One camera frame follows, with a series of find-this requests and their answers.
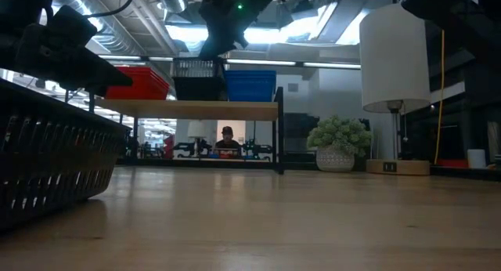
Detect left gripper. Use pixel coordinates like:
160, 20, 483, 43
11, 23, 134, 98

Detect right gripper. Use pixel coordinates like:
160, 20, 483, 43
198, 0, 255, 61

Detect red plastic basket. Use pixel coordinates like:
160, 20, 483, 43
104, 73, 171, 101
113, 66, 160, 78

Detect white background lamp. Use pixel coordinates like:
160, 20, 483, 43
186, 120, 207, 157

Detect red background cabinet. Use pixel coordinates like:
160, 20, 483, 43
163, 134, 176, 159

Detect seated person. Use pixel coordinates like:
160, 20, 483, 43
213, 125, 243, 151

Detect black background cabinet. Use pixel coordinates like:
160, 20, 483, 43
283, 112, 320, 164

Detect green plant in white pot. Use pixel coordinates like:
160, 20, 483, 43
306, 114, 373, 173

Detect white shade table lamp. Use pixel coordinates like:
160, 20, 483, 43
359, 3, 431, 176

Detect flat red item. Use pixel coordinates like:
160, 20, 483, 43
435, 158, 470, 169

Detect white cup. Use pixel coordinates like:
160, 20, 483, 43
467, 148, 488, 169

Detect corrugated silver ceiling duct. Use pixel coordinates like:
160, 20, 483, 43
46, 0, 144, 56

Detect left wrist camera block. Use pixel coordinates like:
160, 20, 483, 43
45, 4, 99, 49

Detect wooden shelf with black frame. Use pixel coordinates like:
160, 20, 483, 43
88, 86, 286, 175

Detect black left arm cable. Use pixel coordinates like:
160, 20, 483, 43
85, 0, 136, 20

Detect yellow hanging cable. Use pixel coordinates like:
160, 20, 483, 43
433, 29, 446, 165

